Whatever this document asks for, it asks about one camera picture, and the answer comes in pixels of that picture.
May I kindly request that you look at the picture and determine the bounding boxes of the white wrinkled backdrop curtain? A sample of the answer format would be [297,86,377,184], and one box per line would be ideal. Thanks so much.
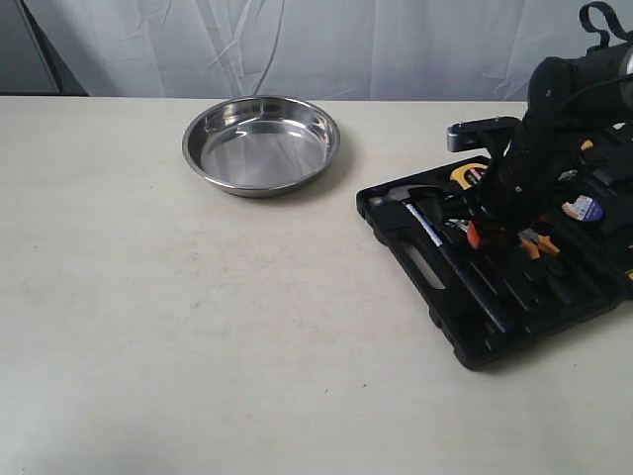
[1,1,598,101]

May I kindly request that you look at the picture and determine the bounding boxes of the black plastic tool case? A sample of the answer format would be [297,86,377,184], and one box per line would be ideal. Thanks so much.
[356,123,632,370]

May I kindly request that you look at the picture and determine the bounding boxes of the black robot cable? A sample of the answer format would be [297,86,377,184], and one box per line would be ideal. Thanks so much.
[553,1,633,135]

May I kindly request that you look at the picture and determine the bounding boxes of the yellow tape measure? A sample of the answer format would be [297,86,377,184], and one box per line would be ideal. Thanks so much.
[450,162,488,190]

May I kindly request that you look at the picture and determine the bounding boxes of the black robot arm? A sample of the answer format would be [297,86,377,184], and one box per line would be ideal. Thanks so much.
[437,1,632,249]

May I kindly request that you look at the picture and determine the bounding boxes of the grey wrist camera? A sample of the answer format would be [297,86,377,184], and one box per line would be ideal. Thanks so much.
[446,116,520,154]

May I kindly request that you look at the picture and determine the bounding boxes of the round stainless steel pan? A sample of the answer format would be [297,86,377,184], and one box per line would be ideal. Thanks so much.
[181,95,341,198]

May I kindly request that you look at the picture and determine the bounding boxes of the electrical tape roll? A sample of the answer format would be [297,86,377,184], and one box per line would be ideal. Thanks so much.
[561,195,604,223]

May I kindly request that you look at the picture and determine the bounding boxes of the black adjustable wrench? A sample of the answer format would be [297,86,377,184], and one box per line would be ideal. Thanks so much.
[443,219,469,240]

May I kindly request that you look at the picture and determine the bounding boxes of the steel claw hammer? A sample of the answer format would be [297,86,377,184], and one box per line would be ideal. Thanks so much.
[369,185,515,334]

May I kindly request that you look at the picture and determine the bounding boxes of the yellow handled pliers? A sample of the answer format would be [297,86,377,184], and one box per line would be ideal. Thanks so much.
[518,229,568,280]

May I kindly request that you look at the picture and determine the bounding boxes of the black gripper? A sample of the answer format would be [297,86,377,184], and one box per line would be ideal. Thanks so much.
[444,138,569,247]

